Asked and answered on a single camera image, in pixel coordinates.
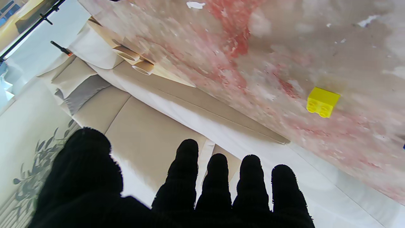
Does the yellow toy brick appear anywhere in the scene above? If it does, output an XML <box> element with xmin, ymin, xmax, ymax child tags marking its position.
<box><xmin>306</xmin><ymin>87</ymin><xmax>341</xmax><ymax>118</ymax></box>

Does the grey sofa cushion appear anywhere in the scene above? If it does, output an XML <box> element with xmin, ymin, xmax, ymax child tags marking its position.
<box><xmin>54</xmin><ymin>74</ymin><xmax>111</xmax><ymax>116</ymax></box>

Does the thin black window bar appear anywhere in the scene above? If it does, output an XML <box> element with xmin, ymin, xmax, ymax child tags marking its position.
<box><xmin>0</xmin><ymin>0</ymin><xmax>67</xmax><ymax>62</ymax></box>

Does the beige sofa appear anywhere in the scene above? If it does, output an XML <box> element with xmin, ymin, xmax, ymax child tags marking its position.
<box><xmin>35</xmin><ymin>54</ymin><xmax>291</xmax><ymax>206</ymax></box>

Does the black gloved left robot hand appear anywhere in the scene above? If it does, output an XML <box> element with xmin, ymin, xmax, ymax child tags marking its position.
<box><xmin>28</xmin><ymin>127</ymin><xmax>315</xmax><ymax>228</ymax></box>

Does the dark green leafy tree plant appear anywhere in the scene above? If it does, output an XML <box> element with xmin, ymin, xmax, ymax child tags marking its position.
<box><xmin>13</xmin><ymin>119</ymin><xmax>76</xmax><ymax>219</ymax></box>

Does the wooden bowl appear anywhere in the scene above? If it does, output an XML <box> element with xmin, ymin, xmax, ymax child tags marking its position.
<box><xmin>112</xmin><ymin>46</ymin><xmax>140</xmax><ymax>61</ymax></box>

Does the sheer white curtain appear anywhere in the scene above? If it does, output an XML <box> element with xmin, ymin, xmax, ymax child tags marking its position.
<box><xmin>0</xmin><ymin>0</ymin><xmax>95</xmax><ymax>105</ymax></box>

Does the tiny white speck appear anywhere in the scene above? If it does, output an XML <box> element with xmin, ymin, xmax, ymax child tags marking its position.
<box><xmin>357</xmin><ymin>15</ymin><xmax>379</xmax><ymax>28</ymax></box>

